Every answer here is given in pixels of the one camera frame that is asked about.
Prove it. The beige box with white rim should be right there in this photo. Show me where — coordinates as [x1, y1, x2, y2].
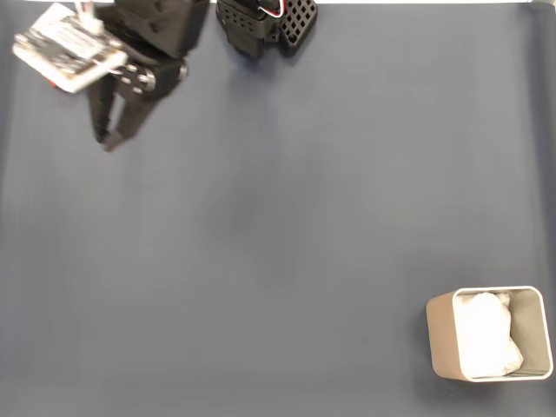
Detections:
[425, 285, 555, 383]

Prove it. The crumpled white paper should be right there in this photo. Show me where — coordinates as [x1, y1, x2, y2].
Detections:
[455, 291, 525, 379]

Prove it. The camera board on white mount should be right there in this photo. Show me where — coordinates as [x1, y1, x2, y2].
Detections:
[11, 3, 130, 94]

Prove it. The black camera cable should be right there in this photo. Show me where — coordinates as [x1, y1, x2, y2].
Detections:
[72, 0, 105, 36]

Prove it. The red white base servo cable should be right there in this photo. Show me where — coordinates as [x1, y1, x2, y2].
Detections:
[256, 0, 288, 19]

